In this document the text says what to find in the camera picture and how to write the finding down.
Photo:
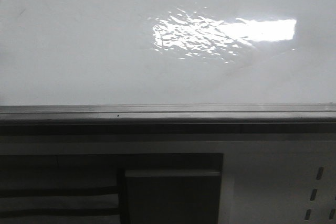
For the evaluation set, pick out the dark monitor under whiteboard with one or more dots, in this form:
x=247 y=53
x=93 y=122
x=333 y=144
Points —
x=173 y=195

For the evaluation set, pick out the white perforated metal rack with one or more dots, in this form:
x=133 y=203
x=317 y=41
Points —
x=266 y=178

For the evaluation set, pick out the white whiteboard with aluminium frame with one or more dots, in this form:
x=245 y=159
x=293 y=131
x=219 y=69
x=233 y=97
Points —
x=167 y=60

